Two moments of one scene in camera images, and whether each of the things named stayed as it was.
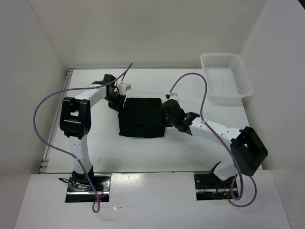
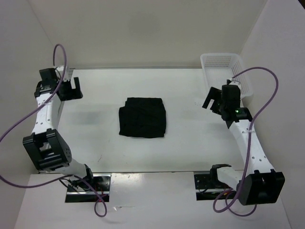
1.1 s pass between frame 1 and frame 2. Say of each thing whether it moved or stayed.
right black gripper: moved
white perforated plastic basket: stayed
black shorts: stayed
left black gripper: moved
